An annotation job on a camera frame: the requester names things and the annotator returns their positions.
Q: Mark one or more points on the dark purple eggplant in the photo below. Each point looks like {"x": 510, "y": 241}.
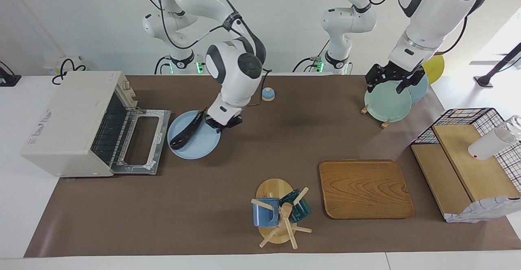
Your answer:
{"x": 185, "y": 133}

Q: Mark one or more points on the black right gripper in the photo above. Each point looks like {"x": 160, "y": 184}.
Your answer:
{"x": 224, "y": 122}

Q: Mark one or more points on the yellow plate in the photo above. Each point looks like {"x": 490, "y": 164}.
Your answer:
{"x": 435, "y": 68}

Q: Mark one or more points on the rectangular wooden tray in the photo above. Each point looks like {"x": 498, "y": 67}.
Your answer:
{"x": 364, "y": 188}

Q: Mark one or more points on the blue mug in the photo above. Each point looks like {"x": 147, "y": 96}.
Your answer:
{"x": 264, "y": 215}

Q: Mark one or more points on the wooden mug tree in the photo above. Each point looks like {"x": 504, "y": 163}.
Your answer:
{"x": 272, "y": 188}

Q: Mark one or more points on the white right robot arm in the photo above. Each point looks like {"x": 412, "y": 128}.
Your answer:
{"x": 236, "y": 70}

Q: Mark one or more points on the light blue racked plate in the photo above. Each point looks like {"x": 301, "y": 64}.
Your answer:
{"x": 421, "y": 91}

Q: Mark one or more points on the white cup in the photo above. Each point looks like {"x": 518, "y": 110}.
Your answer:
{"x": 488, "y": 145}

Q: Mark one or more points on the white power strip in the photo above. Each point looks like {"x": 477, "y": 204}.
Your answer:
{"x": 55, "y": 69}

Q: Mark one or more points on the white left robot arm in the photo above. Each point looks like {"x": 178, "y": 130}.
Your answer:
{"x": 431, "y": 21}

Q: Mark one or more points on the wooden plate rack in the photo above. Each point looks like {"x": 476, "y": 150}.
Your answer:
{"x": 385, "y": 123}

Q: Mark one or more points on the black angled stand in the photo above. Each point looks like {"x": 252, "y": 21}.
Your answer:
{"x": 498, "y": 68}

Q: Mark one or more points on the dark green mug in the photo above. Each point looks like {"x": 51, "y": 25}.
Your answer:
{"x": 299, "y": 209}

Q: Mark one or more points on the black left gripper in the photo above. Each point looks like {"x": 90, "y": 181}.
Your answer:
{"x": 392, "y": 72}

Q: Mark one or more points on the pale green plate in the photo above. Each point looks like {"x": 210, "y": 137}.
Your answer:
{"x": 386, "y": 105}

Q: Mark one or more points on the light blue round plate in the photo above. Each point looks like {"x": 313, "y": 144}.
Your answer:
{"x": 203, "y": 143}

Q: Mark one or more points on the brown table mat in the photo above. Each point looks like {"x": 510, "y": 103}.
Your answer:
{"x": 195, "y": 205}

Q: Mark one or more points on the beige toaster oven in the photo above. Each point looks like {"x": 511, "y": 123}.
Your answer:
{"x": 69, "y": 123}

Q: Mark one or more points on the white marbled cloth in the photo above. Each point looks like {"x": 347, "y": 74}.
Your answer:
{"x": 484, "y": 211}

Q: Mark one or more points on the black desk clamp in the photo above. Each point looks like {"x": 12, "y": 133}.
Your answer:
{"x": 10, "y": 78}

